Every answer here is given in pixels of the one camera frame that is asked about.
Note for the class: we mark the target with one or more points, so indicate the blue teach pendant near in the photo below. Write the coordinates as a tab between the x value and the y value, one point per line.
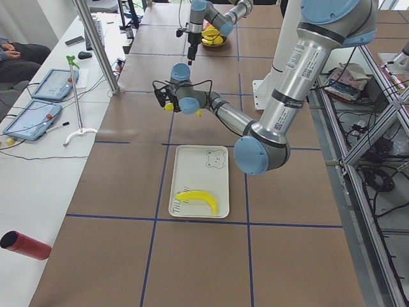
33	120

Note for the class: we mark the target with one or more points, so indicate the yellow lemon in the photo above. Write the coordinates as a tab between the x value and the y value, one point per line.
218	40

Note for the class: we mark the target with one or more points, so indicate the blue teach pendant far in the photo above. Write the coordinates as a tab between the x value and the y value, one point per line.
55	86

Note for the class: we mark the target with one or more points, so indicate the reacher grabber tool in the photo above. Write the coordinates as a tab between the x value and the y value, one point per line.
81	130

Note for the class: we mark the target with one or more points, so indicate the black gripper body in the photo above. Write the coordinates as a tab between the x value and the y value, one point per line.
192	40

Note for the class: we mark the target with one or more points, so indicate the blue teach pendant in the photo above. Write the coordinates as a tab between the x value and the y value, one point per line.
55	86
33	120

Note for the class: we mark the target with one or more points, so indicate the white rectangular bear plate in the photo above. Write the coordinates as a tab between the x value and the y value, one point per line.
200	168

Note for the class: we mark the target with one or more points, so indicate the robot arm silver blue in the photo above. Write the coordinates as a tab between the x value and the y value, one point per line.
201	10
321	27

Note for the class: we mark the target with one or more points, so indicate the red cylinder bottle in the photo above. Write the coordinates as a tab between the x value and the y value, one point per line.
24	245

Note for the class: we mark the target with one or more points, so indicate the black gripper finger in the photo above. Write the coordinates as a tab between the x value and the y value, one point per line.
190	60

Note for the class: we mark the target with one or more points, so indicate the aluminium frame post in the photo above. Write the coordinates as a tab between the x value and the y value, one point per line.
87	21

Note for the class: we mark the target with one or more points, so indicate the person in dark clothes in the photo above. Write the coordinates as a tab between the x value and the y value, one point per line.
21	61

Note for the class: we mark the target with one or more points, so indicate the brown wicker basket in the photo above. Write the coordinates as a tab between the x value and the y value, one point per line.
211	37

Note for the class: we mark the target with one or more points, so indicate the yellow banana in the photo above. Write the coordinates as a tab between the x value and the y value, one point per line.
170	107
199	195
210	31

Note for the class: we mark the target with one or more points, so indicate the yellow small cap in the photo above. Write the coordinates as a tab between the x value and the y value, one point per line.
10	141

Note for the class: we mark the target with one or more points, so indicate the stack of cloths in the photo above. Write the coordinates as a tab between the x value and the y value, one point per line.
347	81

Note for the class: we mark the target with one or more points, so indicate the black smartphone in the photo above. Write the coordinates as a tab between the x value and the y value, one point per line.
74	41

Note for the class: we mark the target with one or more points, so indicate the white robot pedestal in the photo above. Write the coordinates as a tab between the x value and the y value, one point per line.
262	89

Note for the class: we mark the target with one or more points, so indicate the metal cup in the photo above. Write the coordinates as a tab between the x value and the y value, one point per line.
129	33

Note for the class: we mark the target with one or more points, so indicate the black computer mouse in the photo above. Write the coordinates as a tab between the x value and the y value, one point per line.
84	55

